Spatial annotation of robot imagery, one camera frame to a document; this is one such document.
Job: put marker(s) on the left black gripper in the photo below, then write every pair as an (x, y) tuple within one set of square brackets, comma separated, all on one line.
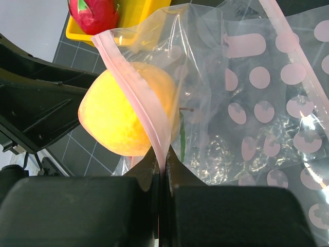
[(39, 100)]

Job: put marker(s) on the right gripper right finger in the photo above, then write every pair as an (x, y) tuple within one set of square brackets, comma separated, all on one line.
[(283, 207)]

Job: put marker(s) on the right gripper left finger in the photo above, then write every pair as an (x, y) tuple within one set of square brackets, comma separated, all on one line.
[(52, 210)]

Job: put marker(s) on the orange peach toy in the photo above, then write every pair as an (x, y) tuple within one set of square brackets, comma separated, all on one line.
[(106, 114)]

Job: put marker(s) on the pink polka dot zip bag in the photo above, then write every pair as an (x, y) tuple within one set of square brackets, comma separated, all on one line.
[(240, 91)]

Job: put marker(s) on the black grid cutting mat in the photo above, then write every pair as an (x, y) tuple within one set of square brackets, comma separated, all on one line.
[(77, 151)]

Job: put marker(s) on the red dragon fruit toy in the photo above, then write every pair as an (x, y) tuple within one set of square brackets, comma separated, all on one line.
[(94, 17)]

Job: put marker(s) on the yellow plastic tray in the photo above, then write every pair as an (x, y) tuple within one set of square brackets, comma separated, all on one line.
[(132, 12)]

